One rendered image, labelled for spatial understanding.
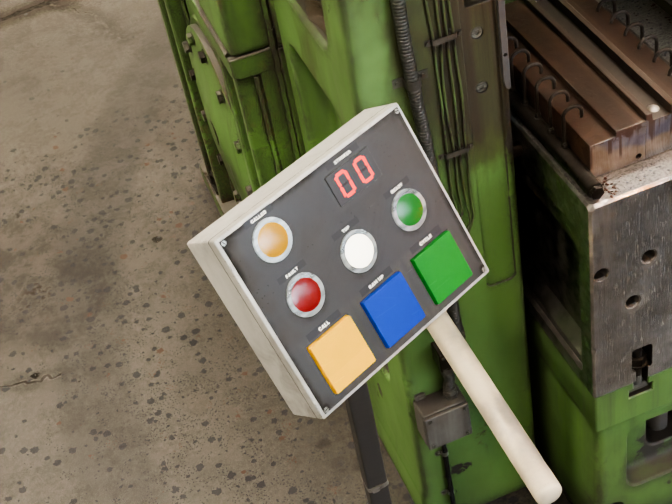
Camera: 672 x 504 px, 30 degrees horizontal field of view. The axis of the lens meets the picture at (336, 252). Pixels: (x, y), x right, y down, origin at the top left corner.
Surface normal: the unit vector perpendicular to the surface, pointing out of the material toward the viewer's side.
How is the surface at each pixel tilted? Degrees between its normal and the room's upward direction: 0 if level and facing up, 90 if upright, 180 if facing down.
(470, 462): 90
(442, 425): 90
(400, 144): 60
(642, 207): 90
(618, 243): 90
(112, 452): 0
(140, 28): 0
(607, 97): 0
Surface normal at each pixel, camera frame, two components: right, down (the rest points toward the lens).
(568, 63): -0.15, -0.73
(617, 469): 0.35, 0.58
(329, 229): 0.54, -0.03
